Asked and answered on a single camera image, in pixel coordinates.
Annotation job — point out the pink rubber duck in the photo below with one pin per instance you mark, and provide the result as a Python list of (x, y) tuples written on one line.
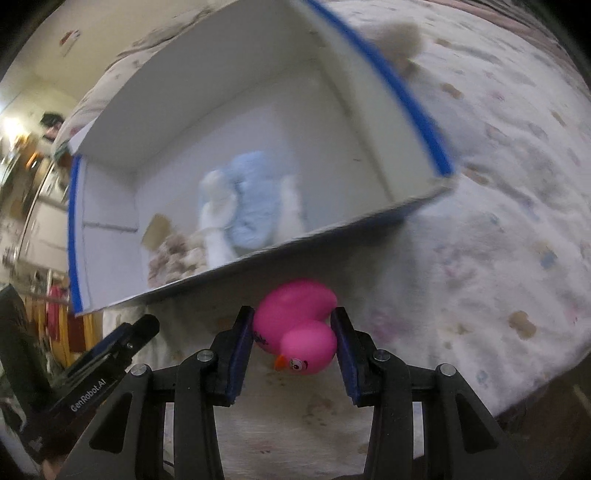
[(291, 323)]

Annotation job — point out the white fluffy sock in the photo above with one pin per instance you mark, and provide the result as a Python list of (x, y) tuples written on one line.
[(219, 251)]

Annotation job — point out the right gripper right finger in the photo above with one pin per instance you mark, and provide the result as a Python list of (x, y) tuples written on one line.
[(462, 439)]

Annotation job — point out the white box blue tape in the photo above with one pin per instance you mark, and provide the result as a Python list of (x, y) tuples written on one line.
[(286, 79)]

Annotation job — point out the beige soft piece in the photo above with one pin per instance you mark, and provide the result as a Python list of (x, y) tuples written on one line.
[(156, 232)]

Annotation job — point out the light blue fluffy sock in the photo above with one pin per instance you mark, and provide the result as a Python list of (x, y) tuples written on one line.
[(242, 199)]

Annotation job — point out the white patterned fleece blanket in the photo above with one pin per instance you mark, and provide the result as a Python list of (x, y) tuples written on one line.
[(493, 278)]

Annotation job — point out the cream ruffled scrunchie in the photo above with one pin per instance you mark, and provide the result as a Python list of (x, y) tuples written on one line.
[(179, 256)]

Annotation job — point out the cream fluffy plush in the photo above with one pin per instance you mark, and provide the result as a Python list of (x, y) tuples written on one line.
[(400, 43)]

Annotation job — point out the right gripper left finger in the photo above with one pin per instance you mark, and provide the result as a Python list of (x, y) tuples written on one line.
[(125, 438)]

